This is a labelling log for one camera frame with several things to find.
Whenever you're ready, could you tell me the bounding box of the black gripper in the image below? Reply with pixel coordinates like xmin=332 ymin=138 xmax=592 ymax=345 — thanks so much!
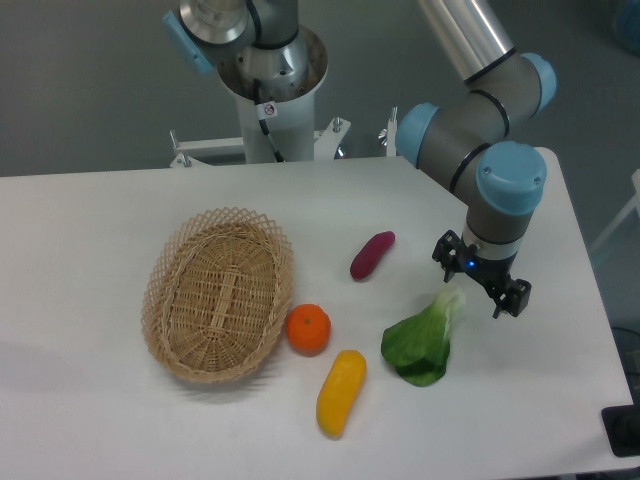
xmin=432 ymin=230 xmax=532 ymax=319

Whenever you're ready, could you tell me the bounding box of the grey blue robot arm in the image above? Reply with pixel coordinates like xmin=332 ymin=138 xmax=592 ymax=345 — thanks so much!
xmin=163 ymin=1 xmax=557 ymax=316

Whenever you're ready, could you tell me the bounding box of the purple sweet potato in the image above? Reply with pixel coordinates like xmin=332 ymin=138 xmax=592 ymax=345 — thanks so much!
xmin=349 ymin=231 xmax=396 ymax=281

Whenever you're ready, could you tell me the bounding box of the green bok choy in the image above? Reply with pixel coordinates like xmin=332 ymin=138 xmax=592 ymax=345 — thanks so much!
xmin=380 ymin=286 xmax=466 ymax=387

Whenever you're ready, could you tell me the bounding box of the orange tangerine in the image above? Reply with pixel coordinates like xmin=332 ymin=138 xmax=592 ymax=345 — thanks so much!
xmin=285 ymin=304 xmax=331 ymax=356

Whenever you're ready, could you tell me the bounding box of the yellow mango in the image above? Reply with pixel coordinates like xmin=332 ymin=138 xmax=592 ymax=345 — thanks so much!
xmin=316 ymin=350 xmax=367 ymax=439

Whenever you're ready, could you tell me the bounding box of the black device at table edge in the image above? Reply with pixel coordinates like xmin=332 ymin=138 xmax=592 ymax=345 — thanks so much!
xmin=601 ymin=405 xmax=639 ymax=458

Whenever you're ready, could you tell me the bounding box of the woven wicker basket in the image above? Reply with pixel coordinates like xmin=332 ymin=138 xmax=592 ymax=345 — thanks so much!
xmin=141 ymin=207 xmax=294 ymax=384

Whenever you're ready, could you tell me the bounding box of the white frame at right edge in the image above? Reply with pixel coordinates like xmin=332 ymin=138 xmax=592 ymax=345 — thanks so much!
xmin=589 ymin=169 xmax=640 ymax=257

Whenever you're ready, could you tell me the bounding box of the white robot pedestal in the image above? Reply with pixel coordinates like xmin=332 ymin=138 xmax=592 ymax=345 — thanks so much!
xmin=168 ymin=27 xmax=401 ymax=168

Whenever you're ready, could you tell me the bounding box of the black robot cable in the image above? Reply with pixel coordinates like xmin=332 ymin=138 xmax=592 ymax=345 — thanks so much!
xmin=252 ymin=78 xmax=286 ymax=164

